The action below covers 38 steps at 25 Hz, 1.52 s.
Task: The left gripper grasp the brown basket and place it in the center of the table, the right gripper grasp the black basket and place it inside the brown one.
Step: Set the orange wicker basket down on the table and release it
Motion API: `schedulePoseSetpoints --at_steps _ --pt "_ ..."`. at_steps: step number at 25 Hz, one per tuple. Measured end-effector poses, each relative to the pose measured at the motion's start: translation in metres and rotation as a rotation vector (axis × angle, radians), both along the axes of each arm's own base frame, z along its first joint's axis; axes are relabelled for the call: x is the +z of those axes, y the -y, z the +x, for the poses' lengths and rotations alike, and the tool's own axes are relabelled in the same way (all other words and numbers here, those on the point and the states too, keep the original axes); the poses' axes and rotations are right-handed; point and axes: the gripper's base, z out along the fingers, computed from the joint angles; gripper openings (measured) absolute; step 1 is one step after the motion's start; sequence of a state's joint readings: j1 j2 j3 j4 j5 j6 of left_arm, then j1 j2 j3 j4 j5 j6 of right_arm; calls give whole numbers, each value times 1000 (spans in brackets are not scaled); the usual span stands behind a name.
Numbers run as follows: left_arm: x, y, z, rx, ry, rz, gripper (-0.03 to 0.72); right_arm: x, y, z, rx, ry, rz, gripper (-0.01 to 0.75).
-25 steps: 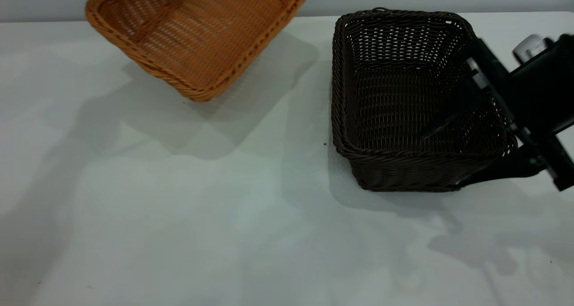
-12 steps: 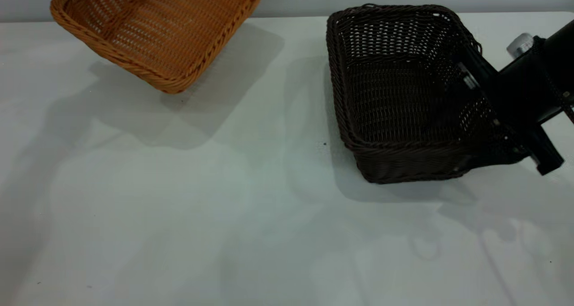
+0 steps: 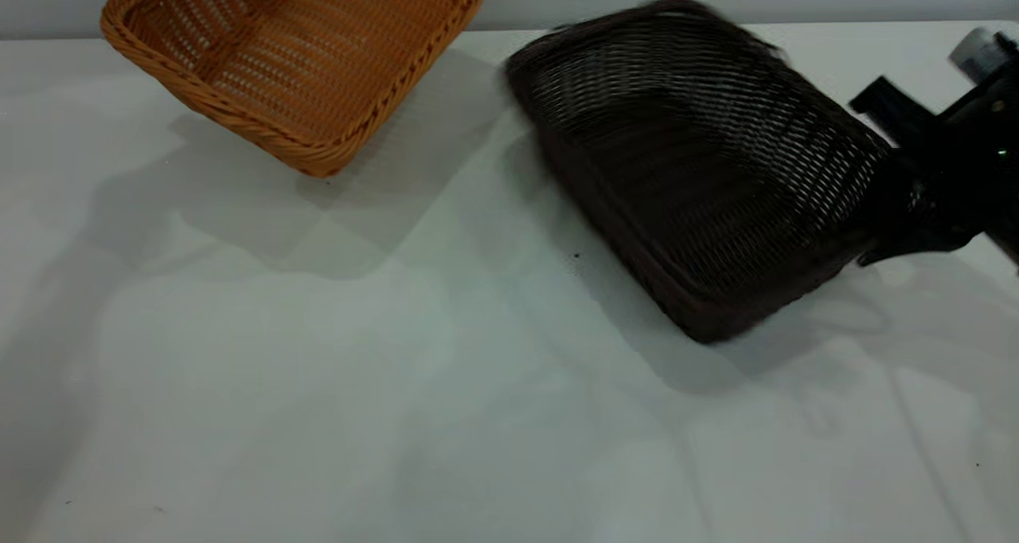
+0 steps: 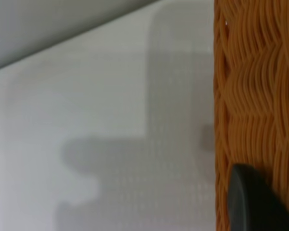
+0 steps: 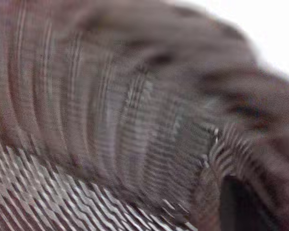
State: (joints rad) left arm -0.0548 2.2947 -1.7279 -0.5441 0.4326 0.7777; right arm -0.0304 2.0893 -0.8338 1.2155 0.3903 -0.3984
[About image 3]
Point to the dark brown wicker basket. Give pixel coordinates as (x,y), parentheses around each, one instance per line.
(692,169)

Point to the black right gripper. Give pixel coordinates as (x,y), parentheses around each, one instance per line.
(967,169)

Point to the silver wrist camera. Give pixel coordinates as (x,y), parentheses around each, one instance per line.
(973,52)

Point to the orange-brown wicker basket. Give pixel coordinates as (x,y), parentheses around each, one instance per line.
(310,57)

